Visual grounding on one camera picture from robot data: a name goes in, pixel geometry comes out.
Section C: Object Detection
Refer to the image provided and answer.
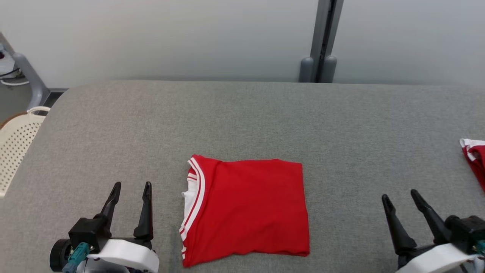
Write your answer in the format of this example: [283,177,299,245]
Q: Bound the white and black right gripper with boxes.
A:
[381,189,480,273]

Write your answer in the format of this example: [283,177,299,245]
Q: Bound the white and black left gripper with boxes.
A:
[87,181,160,273]

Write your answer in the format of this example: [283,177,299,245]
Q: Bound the red shorts with white stripes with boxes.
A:
[459,138,485,192]

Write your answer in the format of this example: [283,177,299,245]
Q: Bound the red t-shirt with striped collar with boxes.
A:
[179,154,311,268]

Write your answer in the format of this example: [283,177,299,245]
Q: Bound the cream perforated laundry basket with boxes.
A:
[0,106,51,198]

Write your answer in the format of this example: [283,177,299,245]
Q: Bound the grey metal tube frame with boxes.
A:
[11,52,51,111]

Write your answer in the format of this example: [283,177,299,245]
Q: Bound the white device with cables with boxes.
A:
[0,32,30,88]

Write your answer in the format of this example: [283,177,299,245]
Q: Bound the grey aluminium partition post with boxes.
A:
[298,0,345,83]

